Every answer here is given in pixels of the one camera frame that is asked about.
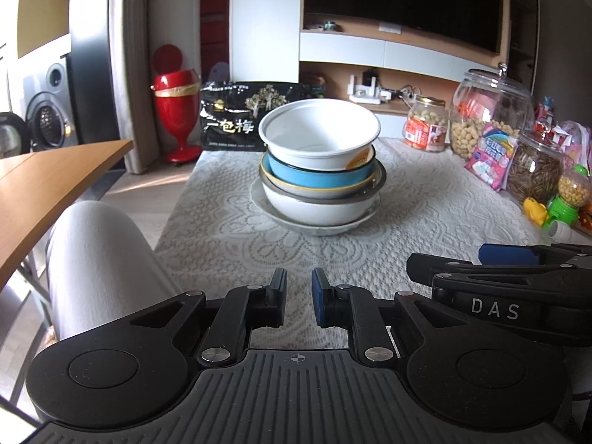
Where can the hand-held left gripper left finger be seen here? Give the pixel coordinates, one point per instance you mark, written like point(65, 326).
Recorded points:
point(277, 298)

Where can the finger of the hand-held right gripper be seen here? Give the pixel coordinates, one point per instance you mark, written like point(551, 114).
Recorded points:
point(444, 268)
point(506, 254)

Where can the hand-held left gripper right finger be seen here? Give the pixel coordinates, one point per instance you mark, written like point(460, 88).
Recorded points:
point(320, 298)

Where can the white floral plate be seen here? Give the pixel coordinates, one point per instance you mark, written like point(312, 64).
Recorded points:
point(319, 230)

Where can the large white ceramic bowl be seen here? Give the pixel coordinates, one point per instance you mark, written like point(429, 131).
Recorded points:
point(319, 210)

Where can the white bowl with yellow rim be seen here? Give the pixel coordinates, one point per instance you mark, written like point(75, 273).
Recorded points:
point(323, 191)

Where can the blue bowl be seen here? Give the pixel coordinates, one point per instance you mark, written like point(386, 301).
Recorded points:
point(314, 176)

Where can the white plastic bowl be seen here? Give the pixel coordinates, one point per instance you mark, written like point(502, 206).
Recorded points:
point(319, 129)

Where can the yellow duck toy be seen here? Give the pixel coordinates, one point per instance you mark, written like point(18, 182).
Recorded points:
point(534, 210)

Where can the green gumball dispenser toy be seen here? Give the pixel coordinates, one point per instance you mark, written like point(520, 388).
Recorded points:
point(566, 199)

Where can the glass jar of sunflower seeds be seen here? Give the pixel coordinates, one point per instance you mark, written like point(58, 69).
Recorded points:
point(532, 171)

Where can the pink candy packet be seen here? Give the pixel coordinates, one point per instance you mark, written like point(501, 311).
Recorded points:
point(492, 159)

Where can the white lace tablecloth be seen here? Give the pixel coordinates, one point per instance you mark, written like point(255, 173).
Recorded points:
point(222, 212)

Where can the pink plastic bag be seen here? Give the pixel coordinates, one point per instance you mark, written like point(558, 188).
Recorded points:
point(576, 141)

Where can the gold-lid plastic snack jar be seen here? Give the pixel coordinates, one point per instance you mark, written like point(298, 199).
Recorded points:
point(425, 127)

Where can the large glass snack jar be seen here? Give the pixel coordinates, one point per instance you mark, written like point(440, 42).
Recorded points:
point(490, 101)

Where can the white power strip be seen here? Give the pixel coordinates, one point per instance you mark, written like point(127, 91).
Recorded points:
point(407, 95)

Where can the person's leg in white trousers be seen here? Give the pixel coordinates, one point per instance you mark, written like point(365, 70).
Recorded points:
point(101, 259)

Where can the black snack bag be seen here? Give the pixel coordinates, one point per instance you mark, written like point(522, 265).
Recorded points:
point(231, 120)

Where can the white router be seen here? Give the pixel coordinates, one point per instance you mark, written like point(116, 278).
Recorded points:
point(367, 90)

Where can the red trash bin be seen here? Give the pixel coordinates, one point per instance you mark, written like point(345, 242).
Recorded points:
point(175, 101)

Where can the wooden table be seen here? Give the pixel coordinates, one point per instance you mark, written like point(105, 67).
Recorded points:
point(46, 185)

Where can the white tv cabinet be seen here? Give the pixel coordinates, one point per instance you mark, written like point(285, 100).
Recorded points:
point(266, 23)

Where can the grey speaker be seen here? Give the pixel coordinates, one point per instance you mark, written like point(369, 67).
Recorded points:
point(51, 111)

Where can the black round appliance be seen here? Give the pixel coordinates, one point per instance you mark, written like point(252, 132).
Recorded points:
point(11, 136)

